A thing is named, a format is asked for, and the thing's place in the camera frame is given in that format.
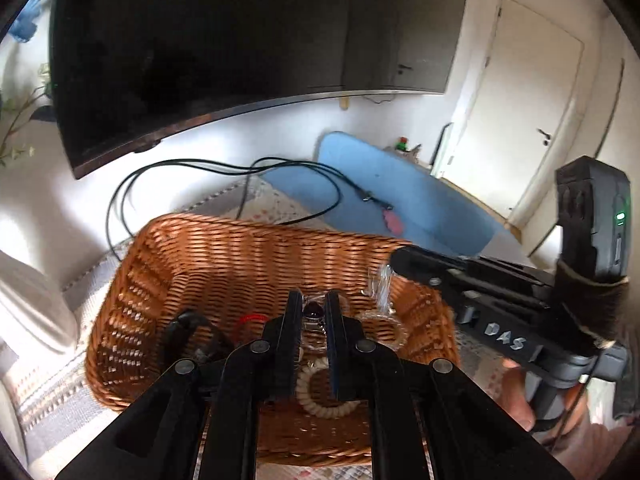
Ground clear crystal bracelet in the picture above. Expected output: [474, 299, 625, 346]
[357, 262, 412, 352]

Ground person's right hand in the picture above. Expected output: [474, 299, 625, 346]
[500, 357, 626, 471]

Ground light blue pad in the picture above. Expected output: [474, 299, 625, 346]
[262, 131, 507, 257]

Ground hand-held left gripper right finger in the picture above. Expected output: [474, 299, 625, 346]
[324, 290, 576, 480]

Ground white ribbed vase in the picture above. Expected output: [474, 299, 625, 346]
[0, 247, 81, 357]

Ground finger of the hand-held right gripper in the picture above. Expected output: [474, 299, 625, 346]
[389, 246, 555, 287]

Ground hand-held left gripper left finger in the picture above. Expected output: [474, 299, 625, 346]
[55, 290, 306, 480]

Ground black curved monitor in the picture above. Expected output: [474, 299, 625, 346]
[50, 0, 471, 180]

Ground red string bracelet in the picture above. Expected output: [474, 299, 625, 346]
[235, 312, 272, 342]

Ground black cable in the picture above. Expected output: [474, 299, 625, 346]
[106, 158, 396, 262]

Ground striped woven table mat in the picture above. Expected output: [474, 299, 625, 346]
[0, 175, 506, 480]

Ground brown wicker basket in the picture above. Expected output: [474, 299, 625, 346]
[85, 212, 463, 468]

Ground white door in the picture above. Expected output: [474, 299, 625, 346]
[440, 0, 586, 222]

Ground cream beaded bracelet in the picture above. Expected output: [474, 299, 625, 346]
[295, 362, 362, 419]

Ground blue and white artificial flowers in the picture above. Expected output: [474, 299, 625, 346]
[0, 0, 53, 167]

